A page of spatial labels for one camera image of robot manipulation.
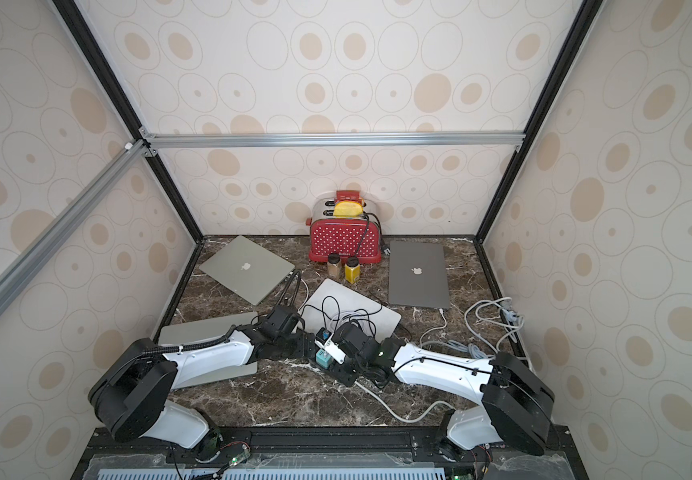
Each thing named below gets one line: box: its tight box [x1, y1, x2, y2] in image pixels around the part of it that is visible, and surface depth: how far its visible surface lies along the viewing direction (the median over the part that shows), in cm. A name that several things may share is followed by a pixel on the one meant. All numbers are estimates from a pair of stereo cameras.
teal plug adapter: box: [316, 348, 331, 369], surface depth 83 cm
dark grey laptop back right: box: [388, 241, 450, 309], surface depth 111 cm
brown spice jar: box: [327, 252, 343, 280], surface depth 105 cm
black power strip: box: [307, 348, 360, 387], surface depth 72 cm
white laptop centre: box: [297, 278, 401, 339], surface depth 100 cm
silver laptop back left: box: [198, 235, 295, 306], surface depth 113 cm
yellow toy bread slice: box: [333, 200, 363, 217], surface depth 105 cm
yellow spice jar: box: [344, 256, 361, 284], surface depth 103 cm
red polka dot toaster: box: [306, 190, 383, 264], surface depth 106 cm
